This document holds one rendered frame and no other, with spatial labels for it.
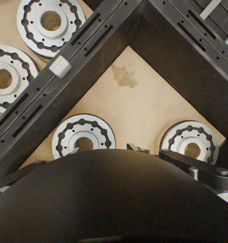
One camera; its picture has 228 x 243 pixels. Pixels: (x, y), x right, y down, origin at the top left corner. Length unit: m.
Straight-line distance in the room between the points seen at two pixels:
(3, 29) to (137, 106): 0.26
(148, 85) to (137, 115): 0.06
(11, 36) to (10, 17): 0.03
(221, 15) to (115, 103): 0.26
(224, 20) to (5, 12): 0.39
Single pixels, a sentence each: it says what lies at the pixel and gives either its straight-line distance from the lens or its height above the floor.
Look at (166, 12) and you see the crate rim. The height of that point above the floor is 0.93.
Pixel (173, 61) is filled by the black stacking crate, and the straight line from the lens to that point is 0.24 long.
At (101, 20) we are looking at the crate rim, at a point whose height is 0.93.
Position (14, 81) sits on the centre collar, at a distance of 0.26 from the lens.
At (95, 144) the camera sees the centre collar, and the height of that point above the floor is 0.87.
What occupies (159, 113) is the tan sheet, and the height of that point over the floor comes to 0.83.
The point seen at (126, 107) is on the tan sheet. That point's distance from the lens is 0.26.
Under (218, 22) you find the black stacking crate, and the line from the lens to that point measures 0.38.
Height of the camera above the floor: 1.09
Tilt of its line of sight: 85 degrees down
